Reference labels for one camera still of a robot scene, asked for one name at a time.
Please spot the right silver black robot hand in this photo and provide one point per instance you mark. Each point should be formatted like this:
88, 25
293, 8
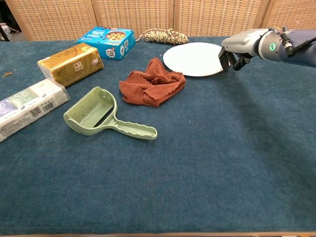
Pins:
243, 43

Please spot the rust brown cloth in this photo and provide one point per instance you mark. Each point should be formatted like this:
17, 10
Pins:
153, 86

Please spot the woven wicker folding screen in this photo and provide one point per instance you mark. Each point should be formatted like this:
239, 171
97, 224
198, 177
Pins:
135, 17

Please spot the blue cookie box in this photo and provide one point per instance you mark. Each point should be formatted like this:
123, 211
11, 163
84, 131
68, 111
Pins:
116, 47

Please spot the dark blue table cloth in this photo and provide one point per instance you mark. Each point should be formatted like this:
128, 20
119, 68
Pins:
158, 172

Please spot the gold tissue pack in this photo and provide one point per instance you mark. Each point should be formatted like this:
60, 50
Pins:
71, 64

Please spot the green plastic scoop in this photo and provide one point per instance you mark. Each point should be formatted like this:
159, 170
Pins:
86, 116

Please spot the clear wrapped pocket tissue multipack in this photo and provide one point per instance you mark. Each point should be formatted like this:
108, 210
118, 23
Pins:
29, 106

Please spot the small brown twig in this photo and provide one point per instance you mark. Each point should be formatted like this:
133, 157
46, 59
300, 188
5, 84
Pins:
7, 74

